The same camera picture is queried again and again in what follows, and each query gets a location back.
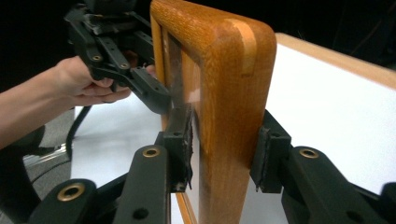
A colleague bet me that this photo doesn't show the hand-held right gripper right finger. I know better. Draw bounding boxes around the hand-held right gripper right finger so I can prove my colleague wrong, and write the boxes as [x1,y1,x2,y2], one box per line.
[248,108,390,224]

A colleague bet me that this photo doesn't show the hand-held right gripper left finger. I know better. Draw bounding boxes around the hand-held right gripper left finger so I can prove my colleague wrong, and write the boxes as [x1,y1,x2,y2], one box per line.
[113,103,196,224]

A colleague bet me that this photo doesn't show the wooden picture frame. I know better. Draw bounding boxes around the wooden picture frame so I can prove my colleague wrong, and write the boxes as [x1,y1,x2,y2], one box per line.
[149,0,278,224]

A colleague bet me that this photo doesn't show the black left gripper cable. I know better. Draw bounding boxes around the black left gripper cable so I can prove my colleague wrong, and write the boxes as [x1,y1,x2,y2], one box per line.
[64,105,93,161]

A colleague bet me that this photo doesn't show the metal floor rail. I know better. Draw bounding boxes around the metal floor rail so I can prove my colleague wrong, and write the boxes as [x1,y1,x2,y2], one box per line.
[21,143,72,168]

